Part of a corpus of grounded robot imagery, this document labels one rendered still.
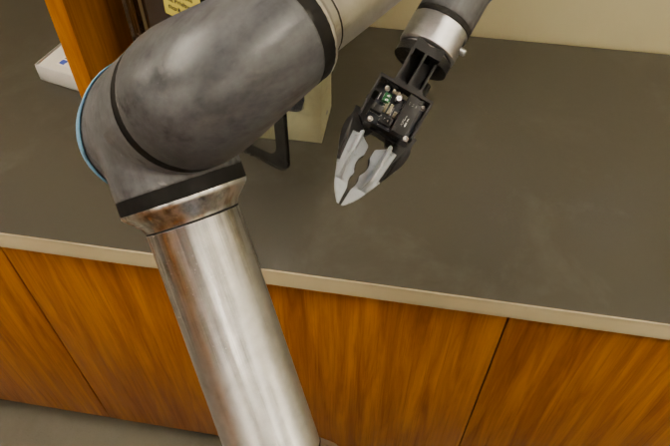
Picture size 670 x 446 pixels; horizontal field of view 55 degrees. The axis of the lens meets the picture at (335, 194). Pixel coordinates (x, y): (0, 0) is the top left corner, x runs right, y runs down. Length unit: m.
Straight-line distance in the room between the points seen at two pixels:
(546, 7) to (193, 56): 1.15
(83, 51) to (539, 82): 0.88
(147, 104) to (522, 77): 1.05
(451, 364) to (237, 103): 0.89
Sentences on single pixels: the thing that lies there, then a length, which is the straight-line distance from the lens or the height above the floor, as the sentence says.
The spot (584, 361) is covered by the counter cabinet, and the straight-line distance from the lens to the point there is 1.23.
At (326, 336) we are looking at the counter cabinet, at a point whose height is 0.70.
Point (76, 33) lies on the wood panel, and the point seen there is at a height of 1.20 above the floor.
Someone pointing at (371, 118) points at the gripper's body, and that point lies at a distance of 0.76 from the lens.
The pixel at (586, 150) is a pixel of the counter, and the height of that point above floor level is 0.94.
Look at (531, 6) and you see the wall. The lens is 1.52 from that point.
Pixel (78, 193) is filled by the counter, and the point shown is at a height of 0.94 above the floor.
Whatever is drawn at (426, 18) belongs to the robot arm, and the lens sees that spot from 0.81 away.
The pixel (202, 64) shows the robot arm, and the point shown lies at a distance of 0.45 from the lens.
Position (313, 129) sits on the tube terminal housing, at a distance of 1.19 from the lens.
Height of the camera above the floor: 1.77
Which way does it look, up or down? 48 degrees down
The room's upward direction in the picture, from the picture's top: straight up
